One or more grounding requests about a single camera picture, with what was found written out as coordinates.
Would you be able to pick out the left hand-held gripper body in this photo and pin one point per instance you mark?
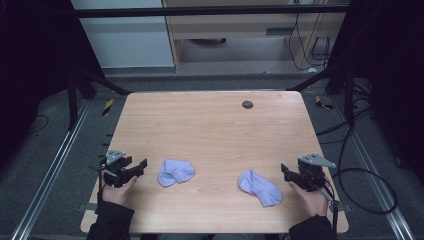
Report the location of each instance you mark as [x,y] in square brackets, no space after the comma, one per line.
[117,163]

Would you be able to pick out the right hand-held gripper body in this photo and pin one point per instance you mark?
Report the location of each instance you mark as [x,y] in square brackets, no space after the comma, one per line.
[311,171]

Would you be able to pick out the light purple sock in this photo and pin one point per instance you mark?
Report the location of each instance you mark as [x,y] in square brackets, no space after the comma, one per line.
[261,188]
[175,172]

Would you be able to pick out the person's left hand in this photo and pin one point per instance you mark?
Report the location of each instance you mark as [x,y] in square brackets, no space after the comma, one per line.
[118,193]

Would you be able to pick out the person's right hand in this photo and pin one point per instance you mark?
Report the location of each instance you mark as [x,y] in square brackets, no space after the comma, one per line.
[311,200]

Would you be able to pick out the grey tape strip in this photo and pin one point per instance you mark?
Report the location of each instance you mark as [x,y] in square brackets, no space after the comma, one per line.
[88,207]
[345,208]

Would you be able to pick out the yellow black hazard tape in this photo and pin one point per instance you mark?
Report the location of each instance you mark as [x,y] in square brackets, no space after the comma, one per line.
[321,103]
[107,107]

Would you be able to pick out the white cabinet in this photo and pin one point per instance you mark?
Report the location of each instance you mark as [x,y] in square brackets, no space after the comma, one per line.
[126,40]

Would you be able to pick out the light wooden desk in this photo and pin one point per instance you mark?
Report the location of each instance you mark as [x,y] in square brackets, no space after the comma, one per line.
[233,30]

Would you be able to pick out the metal floor rail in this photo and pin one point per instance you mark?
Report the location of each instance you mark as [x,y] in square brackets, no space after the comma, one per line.
[53,166]
[376,180]

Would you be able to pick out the black frame stand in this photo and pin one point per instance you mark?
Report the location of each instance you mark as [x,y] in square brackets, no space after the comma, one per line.
[343,83]
[76,90]

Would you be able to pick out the black horizontal frame bar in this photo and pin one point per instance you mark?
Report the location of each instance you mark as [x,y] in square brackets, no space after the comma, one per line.
[200,11]

